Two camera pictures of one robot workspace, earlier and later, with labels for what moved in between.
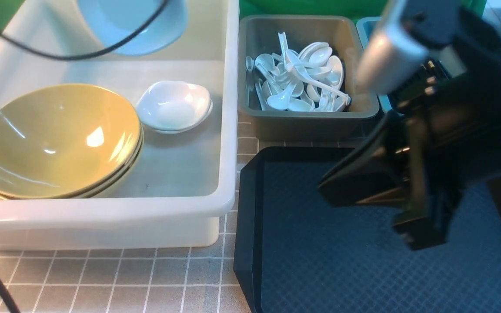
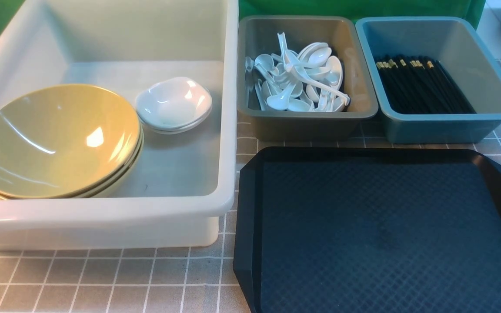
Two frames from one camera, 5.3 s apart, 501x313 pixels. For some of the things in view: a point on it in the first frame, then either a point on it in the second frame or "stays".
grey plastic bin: [297, 80] stays
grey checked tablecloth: [201, 280] stays
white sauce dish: [110, 21] -> [173, 105]
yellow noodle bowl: [58, 142] stays
